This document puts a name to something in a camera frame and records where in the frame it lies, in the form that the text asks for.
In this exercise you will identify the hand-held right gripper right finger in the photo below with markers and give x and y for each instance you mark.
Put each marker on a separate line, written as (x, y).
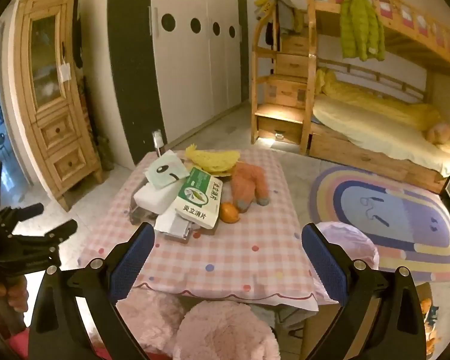
(322, 262)

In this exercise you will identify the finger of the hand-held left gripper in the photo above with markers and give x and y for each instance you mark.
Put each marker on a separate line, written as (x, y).
(22, 213)
(41, 242)

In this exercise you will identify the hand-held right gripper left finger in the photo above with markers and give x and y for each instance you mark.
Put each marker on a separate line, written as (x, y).
(135, 258)

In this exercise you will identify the green and white medicine box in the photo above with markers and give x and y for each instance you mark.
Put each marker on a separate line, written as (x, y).
(198, 202)

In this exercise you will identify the person's left hand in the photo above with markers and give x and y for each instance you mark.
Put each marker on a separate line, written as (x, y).
(17, 297)

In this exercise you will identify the bin with pink bag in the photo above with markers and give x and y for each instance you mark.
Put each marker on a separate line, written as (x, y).
(348, 243)

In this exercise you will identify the white foam block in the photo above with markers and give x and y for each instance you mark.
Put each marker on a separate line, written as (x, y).
(153, 199)

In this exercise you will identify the table with pink checked cloth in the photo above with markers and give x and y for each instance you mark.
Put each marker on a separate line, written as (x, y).
(247, 255)

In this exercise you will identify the rainbow oval rug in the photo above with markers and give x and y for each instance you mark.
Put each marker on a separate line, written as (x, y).
(382, 210)

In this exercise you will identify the tall wooden cabinet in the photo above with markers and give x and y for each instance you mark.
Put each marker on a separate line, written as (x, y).
(54, 131)

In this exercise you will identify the white smiley face packet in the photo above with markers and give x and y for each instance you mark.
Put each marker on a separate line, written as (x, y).
(167, 170)

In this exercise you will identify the camouflage bag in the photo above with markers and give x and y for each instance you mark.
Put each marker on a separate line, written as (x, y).
(105, 153)

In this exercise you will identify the orange fruit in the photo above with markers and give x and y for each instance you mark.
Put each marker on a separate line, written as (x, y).
(228, 213)

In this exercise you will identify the red cloth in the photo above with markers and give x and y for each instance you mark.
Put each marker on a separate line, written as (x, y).
(17, 347)

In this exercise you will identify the orange plush toy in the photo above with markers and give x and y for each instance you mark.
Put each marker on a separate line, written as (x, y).
(247, 183)

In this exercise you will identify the pink fluffy cushion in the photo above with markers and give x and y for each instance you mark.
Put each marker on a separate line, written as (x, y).
(217, 333)

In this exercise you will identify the wooden bunk bed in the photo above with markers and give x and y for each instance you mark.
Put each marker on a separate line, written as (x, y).
(360, 150)

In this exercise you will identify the orange patterned object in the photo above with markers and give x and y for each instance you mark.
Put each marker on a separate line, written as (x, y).
(430, 322)

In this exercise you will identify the yellow foam fruit net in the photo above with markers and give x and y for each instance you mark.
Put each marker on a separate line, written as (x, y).
(213, 159)

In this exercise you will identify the pale yellow mattress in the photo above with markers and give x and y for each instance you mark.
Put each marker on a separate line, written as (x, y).
(378, 135)

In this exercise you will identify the white paper note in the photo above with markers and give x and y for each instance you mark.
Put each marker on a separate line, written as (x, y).
(65, 72)

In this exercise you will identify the yellow blanket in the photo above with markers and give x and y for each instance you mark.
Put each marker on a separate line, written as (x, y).
(378, 101)

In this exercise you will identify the wooden staircase with drawers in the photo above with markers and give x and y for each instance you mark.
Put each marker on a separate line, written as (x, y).
(285, 93)

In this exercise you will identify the pink plush toy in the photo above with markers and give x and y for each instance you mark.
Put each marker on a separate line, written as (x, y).
(439, 133)

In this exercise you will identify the white wardrobe with round holes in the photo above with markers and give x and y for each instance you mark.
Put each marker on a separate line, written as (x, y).
(195, 82)

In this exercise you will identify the green puffer jacket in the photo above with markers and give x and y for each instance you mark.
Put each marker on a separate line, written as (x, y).
(362, 26)

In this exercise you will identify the grey jacket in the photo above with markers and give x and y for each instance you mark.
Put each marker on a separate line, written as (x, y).
(288, 17)

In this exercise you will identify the yellow cloth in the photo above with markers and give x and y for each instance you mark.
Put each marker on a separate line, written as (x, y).
(270, 0)

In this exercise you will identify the wide black wall panel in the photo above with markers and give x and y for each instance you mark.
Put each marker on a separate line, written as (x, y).
(135, 63)

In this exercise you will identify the narrow black wall panel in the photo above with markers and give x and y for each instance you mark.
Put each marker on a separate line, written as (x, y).
(243, 37)

